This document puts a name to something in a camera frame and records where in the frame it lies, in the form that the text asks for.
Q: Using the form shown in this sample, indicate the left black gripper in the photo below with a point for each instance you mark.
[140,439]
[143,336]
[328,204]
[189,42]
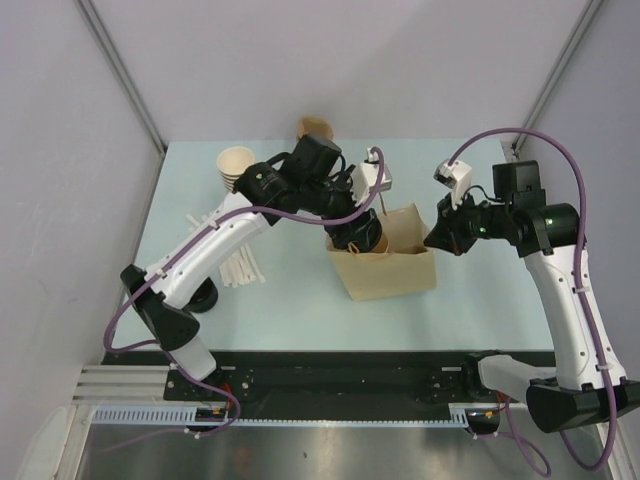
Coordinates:
[345,236]

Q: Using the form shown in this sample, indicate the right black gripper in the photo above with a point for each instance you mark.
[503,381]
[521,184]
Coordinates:
[448,233]

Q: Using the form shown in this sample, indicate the brown paper bag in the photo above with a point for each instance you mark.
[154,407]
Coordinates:
[405,267]

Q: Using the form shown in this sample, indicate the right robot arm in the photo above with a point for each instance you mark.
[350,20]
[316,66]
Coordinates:
[573,393]

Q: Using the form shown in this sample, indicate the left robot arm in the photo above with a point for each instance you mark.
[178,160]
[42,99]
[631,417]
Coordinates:
[311,184]

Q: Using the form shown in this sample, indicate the cardboard cup carrier stack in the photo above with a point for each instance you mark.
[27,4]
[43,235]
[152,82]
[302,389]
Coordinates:
[314,125]

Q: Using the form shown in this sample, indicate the pile of wrapped straws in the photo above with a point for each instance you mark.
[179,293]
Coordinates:
[240,269]

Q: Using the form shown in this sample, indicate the stack of paper cups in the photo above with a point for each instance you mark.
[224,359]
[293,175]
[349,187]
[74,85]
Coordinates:
[232,163]

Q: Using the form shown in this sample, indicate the stack of black lids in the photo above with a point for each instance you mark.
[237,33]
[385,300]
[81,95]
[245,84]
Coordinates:
[204,298]

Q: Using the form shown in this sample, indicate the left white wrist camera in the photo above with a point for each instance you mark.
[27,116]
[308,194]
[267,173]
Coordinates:
[368,180]

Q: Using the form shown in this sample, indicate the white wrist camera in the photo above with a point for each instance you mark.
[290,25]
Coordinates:
[368,180]
[456,176]

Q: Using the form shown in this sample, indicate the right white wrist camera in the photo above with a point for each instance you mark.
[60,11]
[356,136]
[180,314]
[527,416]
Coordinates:
[456,176]

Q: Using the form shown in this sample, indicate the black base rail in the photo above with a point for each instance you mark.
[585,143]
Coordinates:
[336,386]

